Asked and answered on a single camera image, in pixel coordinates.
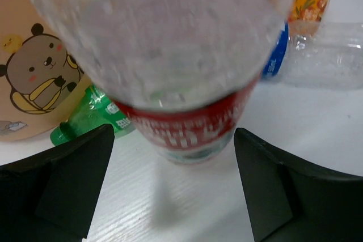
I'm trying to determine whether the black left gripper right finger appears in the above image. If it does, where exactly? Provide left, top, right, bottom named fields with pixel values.
left=234, top=128, right=362, bottom=241

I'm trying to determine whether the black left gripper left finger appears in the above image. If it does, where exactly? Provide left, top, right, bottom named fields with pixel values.
left=1, top=125, right=115, bottom=241

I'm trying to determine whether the green plastic soda bottle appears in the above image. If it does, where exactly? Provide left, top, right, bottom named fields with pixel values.
left=50, top=84, right=134, bottom=146

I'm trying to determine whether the clear bottle red label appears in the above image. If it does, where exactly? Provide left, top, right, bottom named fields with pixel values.
left=31, top=0, right=292, bottom=164

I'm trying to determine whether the orange juice bottle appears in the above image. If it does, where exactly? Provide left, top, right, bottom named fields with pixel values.
left=265, top=0, right=332, bottom=37

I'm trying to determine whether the orange capybara plastic bin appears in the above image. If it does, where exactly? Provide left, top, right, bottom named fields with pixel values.
left=1, top=0, right=91, bottom=142

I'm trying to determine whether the clear bottle blue label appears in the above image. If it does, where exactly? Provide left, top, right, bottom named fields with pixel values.
left=261, top=20, right=362, bottom=90

